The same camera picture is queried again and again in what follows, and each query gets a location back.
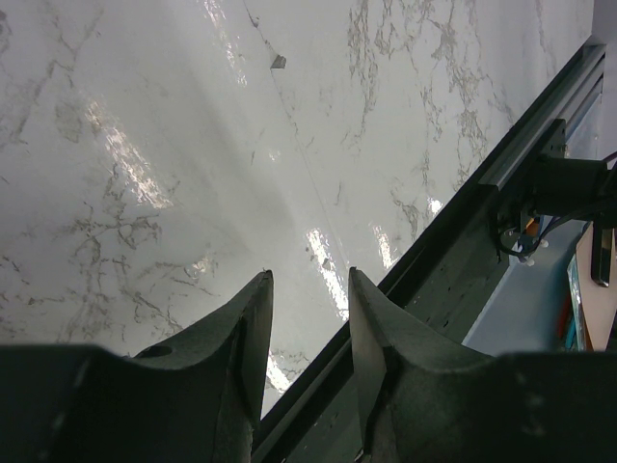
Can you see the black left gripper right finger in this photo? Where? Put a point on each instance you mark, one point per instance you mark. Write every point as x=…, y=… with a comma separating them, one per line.
x=425, y=398

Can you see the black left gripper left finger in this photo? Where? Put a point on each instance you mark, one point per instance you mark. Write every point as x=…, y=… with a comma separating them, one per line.
x=194, y=397

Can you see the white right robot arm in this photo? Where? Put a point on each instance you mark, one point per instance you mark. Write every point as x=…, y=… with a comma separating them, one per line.
x=549, y=190

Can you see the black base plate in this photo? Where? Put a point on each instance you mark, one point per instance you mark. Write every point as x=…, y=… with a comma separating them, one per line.
x=493, y=339

